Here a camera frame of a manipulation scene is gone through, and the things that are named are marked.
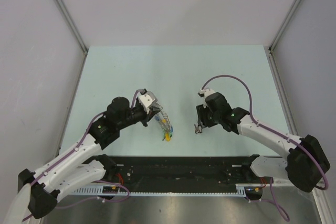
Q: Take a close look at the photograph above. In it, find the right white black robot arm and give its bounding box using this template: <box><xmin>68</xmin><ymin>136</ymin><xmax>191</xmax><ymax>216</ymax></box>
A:
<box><xmin>195</xmin><ymin>89</ymin><xmax>330</xmax><ymax>193</ymax></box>

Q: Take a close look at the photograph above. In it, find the aluminium frame post right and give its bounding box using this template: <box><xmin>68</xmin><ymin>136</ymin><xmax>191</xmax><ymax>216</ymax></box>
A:
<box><xmin>267</xmin><ymin>0</ymin><xmax>318</xmax><ymax>51</ymax></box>

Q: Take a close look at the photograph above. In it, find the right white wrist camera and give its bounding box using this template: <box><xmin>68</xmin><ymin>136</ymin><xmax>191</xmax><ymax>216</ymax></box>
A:
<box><xmin>197</xmin><ymin>88</ymin><xmax>215</xmax><ymax>99</ymax></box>

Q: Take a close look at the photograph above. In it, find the white slotted cable duct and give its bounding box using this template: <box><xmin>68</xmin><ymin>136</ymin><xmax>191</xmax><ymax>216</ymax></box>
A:
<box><xmin>70</xmin><ymin>184</ymin><xmax>246</xmax><ymax>197</ymax></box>

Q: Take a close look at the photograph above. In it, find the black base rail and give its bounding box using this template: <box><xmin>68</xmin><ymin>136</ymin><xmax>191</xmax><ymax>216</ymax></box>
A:
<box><xmin>106</xmin><ymin>156</ymin><xmax>270</xmax><ymax>191</ymax></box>

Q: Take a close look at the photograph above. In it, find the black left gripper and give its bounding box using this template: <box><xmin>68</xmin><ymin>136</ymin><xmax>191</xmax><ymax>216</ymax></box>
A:
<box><xmin>117</xmin><ymin>103</ymin><xmax>160</xmax><ymax>130</ymax></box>

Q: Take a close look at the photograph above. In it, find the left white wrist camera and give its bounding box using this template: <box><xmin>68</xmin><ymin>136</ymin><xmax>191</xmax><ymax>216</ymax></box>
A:
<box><xmin>138</xmin><ymin>89</ymin><xmax>157</xmax><ymax>114</ymax></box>

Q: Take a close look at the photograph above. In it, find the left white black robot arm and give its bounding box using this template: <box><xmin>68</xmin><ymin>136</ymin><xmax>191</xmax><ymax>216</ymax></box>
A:
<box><xmin>18</xmin><ymin>91</ymin><xmax>160</xmax><ymax>219</ymax></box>

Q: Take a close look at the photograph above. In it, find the black key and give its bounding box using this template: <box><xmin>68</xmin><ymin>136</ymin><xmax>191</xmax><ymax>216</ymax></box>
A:
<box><xmin>194</xmin><ymin>124</ymin><xmax>203</xmax><ymax>134</ymax></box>

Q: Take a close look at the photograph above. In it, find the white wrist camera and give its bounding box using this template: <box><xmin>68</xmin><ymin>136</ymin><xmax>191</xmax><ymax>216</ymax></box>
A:
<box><xmin>138</xmin><ymin>89</ymin><xmax>157</xmax><ymax>114</ymax></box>
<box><xmin>197</xmin><ymin>88</ymin><xmax>215</xmax><ymax>99</ymax></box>

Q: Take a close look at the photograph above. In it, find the aluminium frame post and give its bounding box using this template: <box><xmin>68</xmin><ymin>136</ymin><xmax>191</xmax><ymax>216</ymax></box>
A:
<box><xmin>267</xmin><ymin>0</ymin><xmax>318</xmax><ymax>51</ymax></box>
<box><xmin>39</xmin><ymin>0</ymin><xmax>89</xmax><ymax>53</ymax></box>

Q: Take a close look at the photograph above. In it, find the metal keyring with coloured tags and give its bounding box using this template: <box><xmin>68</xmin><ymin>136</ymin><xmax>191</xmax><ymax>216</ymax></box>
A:
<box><xmin>154</xmin><ymin>103</ymin><xmax>173</xmax><ymax>142</ymax></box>

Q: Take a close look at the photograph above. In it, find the aluminium frame post left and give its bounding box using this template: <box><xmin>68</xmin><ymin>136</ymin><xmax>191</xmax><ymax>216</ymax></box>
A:
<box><xmin>39</xmin><ymin>0</ymin><xmax>89</xmax><ymax>53</ymax></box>

